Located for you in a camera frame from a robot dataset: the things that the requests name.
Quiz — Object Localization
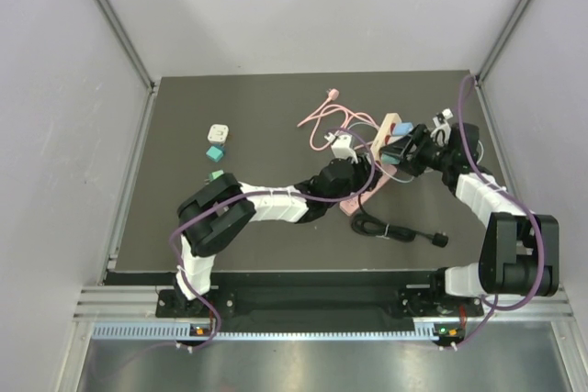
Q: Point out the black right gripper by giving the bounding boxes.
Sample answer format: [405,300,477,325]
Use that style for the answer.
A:
[379,124,454,176]

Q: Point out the light teal usb charger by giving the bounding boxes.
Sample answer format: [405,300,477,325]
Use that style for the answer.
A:
[380,154,401,165]

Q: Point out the beige red power strip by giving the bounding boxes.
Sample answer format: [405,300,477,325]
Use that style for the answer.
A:
[370,113,402,166]

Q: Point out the pink power strip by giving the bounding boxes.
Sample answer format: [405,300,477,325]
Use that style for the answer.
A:
[339,176,390,217]

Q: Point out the green usb charger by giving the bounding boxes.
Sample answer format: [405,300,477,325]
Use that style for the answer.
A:
[205,170,224,184]

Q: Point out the white square plug adapter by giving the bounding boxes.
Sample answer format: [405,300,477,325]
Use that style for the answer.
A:
[207,124,230,145]

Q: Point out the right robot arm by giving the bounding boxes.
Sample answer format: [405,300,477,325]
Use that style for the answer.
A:
[379,123,560,315]

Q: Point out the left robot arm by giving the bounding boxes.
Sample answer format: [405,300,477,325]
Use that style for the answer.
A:
[171,155,381,316]

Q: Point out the blue usb charger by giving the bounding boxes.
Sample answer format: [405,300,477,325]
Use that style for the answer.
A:
[392,122,413,137]

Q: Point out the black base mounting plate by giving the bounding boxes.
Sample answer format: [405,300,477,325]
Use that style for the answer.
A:
[155,270,483,333]

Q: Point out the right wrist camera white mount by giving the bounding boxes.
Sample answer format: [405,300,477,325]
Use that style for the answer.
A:
[431,108,453,146]

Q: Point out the black power cord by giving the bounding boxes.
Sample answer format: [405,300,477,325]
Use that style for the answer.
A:
[351,203,450,249]

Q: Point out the pink power cord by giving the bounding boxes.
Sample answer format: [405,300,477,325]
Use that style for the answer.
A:
[297,97,382,152]

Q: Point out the pink round wall plug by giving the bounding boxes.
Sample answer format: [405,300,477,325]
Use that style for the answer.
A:
[325,89,340,104]

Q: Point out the slotted grey cable duct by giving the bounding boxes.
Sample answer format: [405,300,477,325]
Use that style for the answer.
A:
[91,322,460,342]

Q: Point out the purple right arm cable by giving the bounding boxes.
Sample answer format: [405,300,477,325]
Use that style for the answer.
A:
[440,73,550,350]

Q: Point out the aluminium frame rail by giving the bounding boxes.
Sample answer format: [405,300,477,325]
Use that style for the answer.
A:
[72,284,575,333]

